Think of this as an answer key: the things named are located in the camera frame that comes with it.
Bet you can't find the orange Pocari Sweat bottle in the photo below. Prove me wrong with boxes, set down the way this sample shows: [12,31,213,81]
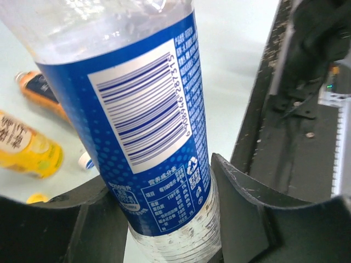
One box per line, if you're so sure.
[14,71,72,124]

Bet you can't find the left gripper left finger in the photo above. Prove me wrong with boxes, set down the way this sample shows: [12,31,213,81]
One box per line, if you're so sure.
[1,176,128,262]

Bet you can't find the yellow juice bottle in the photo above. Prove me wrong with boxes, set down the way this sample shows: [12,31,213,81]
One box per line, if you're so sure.
[1,111,64,179]

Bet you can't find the grey cable duct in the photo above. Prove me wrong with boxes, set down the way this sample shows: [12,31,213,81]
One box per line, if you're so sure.
[331,98,350,197]

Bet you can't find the clear Pepsi bottle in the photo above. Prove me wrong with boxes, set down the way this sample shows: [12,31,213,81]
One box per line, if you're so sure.
[1,1,221,262]

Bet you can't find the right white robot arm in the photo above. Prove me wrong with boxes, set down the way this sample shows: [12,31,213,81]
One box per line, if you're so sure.
[270,1,350,98]

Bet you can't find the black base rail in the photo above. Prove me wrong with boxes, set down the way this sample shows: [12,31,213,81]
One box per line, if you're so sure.
[231,1,350,203]

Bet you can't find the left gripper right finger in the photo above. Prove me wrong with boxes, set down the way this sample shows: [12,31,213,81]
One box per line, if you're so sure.
[211,153,350,262]

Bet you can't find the yellow bottle cap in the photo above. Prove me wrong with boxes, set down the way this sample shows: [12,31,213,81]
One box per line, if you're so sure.
[26,193,50,204]

